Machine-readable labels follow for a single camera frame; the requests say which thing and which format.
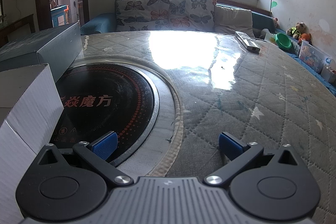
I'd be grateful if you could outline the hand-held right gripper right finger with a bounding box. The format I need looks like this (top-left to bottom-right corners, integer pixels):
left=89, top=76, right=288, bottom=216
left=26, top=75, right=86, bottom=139
left=205, top=132, right=300, bottom=186

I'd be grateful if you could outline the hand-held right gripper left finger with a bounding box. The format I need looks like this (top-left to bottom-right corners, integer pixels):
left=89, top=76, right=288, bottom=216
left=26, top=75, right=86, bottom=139
left=37, top=131, right=134, bottom=187

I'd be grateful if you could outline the white cardboard box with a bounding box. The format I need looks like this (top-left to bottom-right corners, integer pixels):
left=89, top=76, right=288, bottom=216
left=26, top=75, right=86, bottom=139
left=0, top=63, right=64, bottom=224

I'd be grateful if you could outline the black round induction cooktop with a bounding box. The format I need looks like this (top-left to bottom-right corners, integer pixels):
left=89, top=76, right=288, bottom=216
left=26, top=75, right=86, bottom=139
left=49, top=63, right=160, bottom=164

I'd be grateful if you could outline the grey quilted star table cover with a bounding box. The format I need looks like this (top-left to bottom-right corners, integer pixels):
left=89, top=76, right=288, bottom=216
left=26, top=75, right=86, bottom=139
left=71, top=30, right=336, bottom=224

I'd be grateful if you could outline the grey remote control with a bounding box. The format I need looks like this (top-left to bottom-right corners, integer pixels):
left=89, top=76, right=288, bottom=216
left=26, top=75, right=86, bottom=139
left=234, top=30, right=261, bottom=52

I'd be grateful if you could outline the white paper card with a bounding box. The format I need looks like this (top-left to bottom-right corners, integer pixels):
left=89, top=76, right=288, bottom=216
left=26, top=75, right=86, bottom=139
left=265, top=31, right=277, bottom=45

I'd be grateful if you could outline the green plastic bowl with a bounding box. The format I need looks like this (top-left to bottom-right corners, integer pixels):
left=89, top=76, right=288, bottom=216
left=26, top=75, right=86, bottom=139
left=275, top=32, right=293, bottom=50

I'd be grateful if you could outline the clear plastic storage box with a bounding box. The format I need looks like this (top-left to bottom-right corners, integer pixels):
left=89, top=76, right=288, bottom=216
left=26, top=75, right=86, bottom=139
left=299, top=40, right=331, bottom=73

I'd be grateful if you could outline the small clear plastic box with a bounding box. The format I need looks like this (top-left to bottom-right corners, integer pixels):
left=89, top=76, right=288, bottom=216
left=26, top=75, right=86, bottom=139
left=320, top=57, right=336, bottom=83

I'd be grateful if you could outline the beige pillow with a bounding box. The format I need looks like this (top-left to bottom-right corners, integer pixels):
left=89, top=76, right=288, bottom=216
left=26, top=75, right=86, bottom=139
left=214, top=5, right=256, bottom=37

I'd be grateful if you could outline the orange plush toy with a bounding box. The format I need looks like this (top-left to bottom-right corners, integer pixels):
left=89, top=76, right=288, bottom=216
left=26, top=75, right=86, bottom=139
left=298, top=33, right=313, bottom=46

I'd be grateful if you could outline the brown teddy bear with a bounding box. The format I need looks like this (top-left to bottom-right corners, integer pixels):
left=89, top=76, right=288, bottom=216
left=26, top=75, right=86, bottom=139
left=286, top=22, right=306, bottom=39

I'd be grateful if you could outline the butterfly print cushion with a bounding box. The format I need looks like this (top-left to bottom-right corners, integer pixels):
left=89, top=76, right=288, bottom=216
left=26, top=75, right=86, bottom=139
left=168, top=0, right=218, bottom=31
left=115, top=0, right=171, bottom=32

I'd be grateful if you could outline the light blue plastic cabinet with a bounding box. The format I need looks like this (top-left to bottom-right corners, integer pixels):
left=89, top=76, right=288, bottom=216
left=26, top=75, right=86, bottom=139
left=51, top=4, right=69, bottom=28

